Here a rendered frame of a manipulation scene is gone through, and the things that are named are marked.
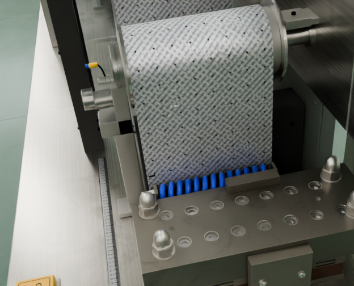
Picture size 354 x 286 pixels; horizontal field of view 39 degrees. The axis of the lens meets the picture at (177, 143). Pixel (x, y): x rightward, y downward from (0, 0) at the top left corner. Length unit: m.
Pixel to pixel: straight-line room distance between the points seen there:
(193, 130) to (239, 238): 0.20
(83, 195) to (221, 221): 0.40
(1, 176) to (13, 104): 0.79
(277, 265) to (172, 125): 0.28
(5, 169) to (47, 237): 1.86
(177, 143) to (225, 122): 0.09
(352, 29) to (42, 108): 0.97
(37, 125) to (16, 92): 2.25
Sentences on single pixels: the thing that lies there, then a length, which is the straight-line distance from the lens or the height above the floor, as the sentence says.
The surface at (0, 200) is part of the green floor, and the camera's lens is 2.71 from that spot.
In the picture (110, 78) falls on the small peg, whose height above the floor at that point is 1.23.
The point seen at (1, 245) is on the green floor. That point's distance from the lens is 2.46.
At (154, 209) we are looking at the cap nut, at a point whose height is 1.05.
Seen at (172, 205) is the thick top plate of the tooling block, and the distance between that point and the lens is 0.88.
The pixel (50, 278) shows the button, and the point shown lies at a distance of 0.96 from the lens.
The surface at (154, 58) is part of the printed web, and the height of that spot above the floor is 1.28.
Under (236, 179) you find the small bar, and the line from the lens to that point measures 0.89.
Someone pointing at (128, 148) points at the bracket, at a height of 1.07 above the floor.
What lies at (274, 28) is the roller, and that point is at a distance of 0.84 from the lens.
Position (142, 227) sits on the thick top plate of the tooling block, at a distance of 0.85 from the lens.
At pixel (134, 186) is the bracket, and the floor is 0.97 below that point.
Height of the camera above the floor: 1.62
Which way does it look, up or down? 35 degrees down
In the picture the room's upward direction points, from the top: 7 degrees counter-clockwise
